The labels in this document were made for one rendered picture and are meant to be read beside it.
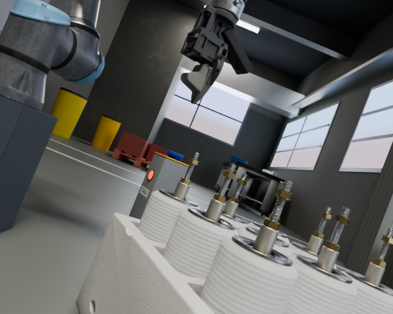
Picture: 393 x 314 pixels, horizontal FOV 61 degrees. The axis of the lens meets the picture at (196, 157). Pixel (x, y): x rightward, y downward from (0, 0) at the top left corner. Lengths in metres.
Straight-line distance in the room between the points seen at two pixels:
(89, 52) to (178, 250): 0.62
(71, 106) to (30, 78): 4.62
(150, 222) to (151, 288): 0.15
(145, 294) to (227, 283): 0.12
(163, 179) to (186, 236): 0.29
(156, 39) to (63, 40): 6.84
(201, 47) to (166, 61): 6.75
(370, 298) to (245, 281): 0.23
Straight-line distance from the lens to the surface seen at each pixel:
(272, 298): 0.39
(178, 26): 7.77
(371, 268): 0.60
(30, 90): 0.82
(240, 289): 0.38
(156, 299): 0.44
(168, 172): 0.74
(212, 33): 0.78
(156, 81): 7.41
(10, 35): 0.84
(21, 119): 0.77
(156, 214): 0.57
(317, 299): 0.47
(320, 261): 0.50
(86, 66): 0.94
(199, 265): 0.47
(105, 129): 6.30
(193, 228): 0.46
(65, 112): 5.44
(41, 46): 0.83
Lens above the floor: 0.31
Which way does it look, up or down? 2 degrees up
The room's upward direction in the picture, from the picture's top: 22 degrees clockwise
